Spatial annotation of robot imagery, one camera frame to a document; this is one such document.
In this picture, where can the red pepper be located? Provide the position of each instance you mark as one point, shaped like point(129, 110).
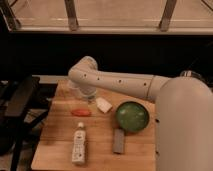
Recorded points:
point(81, 112)

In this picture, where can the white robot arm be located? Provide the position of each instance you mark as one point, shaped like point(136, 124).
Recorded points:
point(183, 107)

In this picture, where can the green ceramic bowl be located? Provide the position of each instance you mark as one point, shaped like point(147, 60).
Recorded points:
point(132, 116)

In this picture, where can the white sponge block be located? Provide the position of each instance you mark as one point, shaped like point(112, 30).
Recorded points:
point(103, 105)

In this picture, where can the translucent plastic cup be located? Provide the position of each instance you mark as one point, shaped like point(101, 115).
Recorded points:
point(77, 90)

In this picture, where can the grey rectangular block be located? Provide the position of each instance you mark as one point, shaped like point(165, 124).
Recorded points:
point(118, 143)

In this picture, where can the white labelled bottle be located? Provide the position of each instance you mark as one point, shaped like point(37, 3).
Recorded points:
point(79, 140)

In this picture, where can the round metal lamp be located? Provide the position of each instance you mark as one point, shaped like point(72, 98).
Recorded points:
point(190, 73)

